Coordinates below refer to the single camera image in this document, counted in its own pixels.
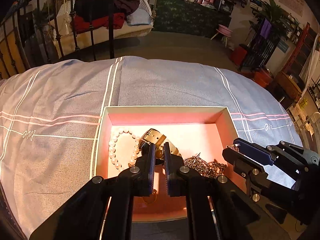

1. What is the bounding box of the pink small stool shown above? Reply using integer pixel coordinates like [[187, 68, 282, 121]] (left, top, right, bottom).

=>
[[211, 24, 233, 47]]

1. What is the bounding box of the thin gold bangle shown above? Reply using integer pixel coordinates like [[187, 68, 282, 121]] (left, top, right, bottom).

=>
[[142, 189, 157, 204]]

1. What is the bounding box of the large green plant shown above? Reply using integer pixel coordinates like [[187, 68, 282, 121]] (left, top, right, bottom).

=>
[[250, 0, 291, 39]]

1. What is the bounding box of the black iron bed frame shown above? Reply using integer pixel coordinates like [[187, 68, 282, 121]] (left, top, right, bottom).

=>
[[0, 0, 118, 79]]

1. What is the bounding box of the dark metal chain necklace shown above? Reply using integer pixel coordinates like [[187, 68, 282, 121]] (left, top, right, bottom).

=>
[[183, 152, 228, 179]]

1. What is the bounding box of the gold watch beige strap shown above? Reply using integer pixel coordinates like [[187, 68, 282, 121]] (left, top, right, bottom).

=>
[[138, 128, 183, 166]]

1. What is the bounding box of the red clothes pile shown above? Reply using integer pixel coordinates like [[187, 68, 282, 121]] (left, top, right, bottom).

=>
[[71, 12, 126, 34]]

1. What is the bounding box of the white hanging swing chair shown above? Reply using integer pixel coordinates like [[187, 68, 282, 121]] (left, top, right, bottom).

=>
[[50, 0, 153, 58]]

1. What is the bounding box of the mint green jewelry box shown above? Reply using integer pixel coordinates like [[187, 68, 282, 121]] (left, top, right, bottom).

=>
[[94, 106, 246, 222]]

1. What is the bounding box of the green floral covered cabinet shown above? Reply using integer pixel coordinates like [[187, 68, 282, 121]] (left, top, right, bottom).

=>
[[148, 0, 231, 38]]

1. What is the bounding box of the white pearl bracelet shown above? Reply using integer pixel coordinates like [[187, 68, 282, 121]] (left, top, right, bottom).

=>
[[108, 127, 141, 171]]

